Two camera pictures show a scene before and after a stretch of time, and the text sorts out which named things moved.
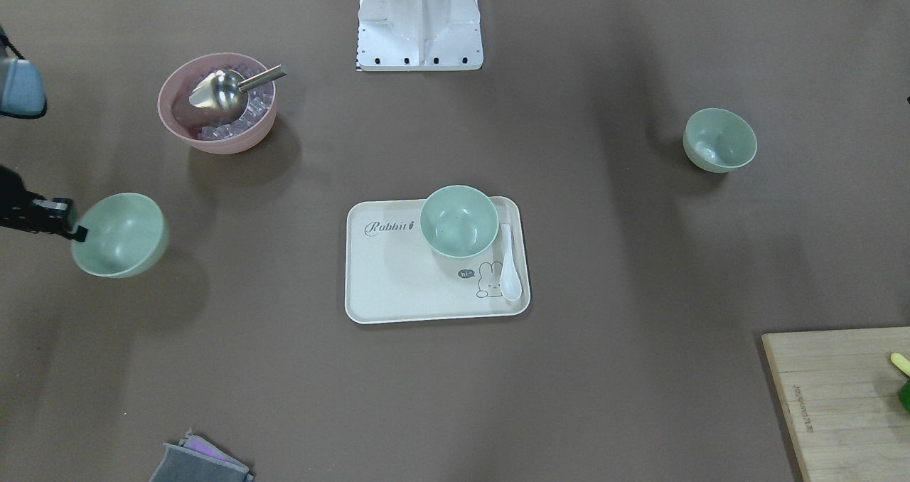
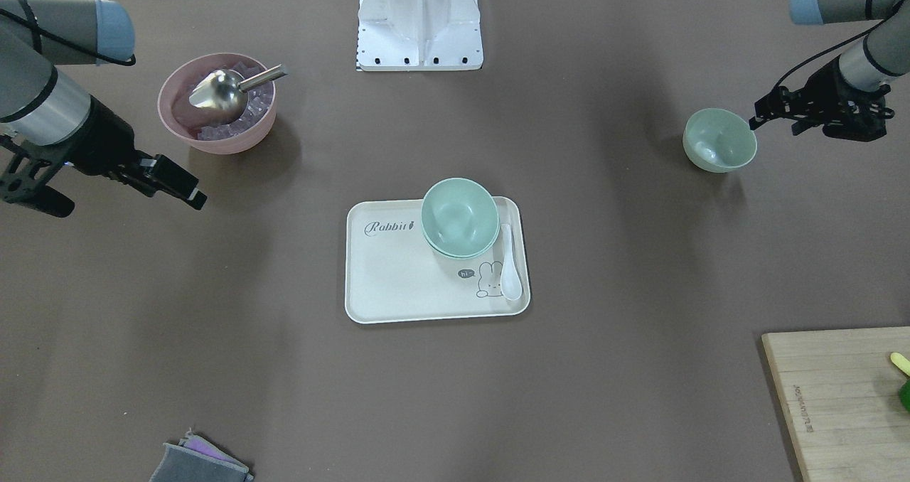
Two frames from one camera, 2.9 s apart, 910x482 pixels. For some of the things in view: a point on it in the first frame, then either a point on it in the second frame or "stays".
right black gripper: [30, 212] to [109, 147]
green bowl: [719, 140] stays
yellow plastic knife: [901, 362] stays
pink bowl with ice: [205, 130] stays
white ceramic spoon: [510, 281] stays
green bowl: [126, 234] to [460, 218]
